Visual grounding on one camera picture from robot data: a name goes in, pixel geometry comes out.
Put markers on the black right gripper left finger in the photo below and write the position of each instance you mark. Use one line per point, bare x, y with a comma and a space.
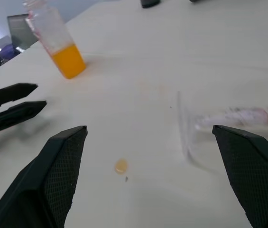
41, 180

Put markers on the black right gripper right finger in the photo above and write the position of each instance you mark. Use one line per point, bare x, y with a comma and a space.
254, 171

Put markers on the clear plastic cup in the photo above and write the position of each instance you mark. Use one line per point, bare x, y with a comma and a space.
240, 116

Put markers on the clear container with orange liquid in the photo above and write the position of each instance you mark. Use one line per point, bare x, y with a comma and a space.
68, 61

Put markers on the orange liquid drop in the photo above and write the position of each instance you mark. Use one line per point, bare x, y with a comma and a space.
121, 165

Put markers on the purple cloth item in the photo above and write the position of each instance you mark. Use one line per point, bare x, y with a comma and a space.
8, 52

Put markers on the dark laptop screen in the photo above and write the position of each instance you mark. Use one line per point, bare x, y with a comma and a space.
21, 32

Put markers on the dark grey rounded object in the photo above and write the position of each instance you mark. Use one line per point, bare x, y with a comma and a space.
198, 0

